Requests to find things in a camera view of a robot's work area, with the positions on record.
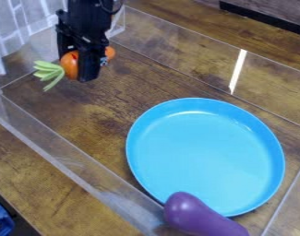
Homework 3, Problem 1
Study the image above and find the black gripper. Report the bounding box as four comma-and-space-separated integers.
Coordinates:
55, 0, 115, 82

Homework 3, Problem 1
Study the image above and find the orange toy carrot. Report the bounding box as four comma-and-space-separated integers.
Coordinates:
32, 45, 118, 93

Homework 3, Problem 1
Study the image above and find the dark baseboard strip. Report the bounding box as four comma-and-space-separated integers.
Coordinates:
218, 0, 300, 35

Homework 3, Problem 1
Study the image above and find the blue round plate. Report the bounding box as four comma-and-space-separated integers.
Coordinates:
126, 98, 285, 217

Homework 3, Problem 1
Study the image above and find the blue plastic object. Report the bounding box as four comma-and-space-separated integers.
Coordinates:
0, 205, 15, 236

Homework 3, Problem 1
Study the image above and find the purple toy eggplant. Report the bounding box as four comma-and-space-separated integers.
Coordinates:
165, 192, 251, 236

